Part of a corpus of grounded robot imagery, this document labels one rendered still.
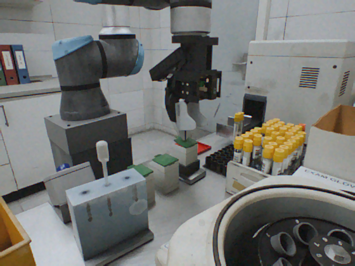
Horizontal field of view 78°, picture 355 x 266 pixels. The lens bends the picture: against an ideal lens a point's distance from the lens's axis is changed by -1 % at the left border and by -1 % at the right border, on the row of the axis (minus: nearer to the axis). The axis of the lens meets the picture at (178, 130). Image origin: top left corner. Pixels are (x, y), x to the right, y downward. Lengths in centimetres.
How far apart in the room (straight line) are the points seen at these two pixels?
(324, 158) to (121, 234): 36
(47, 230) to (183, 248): 28
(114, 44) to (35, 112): 137
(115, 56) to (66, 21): 203
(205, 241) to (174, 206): 22
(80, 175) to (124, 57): 43
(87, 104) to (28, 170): 150
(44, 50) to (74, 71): 195
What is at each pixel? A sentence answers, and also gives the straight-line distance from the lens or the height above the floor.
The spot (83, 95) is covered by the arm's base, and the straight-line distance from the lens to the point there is 71.
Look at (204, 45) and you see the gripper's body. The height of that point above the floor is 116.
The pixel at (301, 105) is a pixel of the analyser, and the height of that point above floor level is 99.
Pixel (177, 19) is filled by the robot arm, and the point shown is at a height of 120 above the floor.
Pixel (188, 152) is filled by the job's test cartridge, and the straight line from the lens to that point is 49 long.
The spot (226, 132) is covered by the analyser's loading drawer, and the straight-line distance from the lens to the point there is 69.
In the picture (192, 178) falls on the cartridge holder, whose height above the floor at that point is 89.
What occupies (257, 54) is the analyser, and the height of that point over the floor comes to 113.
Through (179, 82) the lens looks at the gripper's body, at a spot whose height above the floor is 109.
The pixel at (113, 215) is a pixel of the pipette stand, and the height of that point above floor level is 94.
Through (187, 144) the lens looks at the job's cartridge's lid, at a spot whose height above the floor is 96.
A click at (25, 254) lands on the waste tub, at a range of 29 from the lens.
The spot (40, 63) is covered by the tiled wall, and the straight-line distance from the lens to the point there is 264.
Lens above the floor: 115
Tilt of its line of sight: 20 degrees down
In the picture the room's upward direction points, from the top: straight up
